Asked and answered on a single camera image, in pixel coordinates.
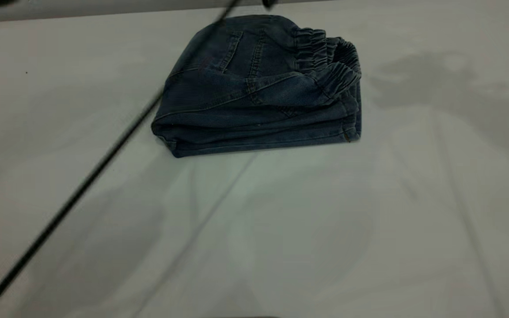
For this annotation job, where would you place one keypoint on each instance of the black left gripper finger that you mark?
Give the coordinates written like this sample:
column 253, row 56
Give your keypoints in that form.
column 269, row 3

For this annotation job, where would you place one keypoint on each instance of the blue denim pants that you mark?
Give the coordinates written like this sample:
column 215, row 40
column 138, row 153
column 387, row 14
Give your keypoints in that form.
column 254, row 106

